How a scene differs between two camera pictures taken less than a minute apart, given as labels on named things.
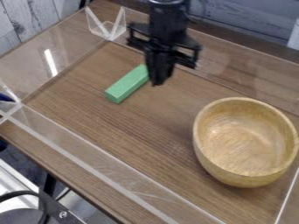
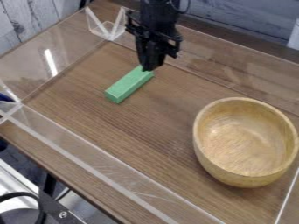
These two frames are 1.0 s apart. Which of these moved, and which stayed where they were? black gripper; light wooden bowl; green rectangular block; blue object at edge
Moved: black gripper
Stayed: blue object at edge; green rectangular block; light wooden bowl
